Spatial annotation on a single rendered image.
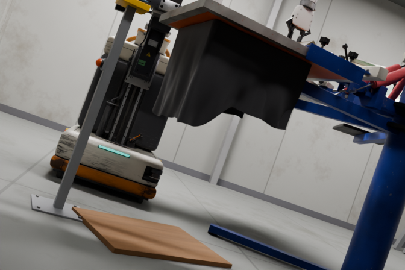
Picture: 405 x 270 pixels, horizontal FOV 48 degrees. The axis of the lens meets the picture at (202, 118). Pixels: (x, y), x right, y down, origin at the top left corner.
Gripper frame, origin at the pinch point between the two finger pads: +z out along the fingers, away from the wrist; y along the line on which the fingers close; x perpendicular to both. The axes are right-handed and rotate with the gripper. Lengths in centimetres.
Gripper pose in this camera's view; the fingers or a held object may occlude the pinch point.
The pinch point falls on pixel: (294, 38)
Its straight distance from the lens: 222.9
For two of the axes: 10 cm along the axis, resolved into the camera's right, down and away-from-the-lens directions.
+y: -8.6, -3.4, -3.8
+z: -3.6, 9.3, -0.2
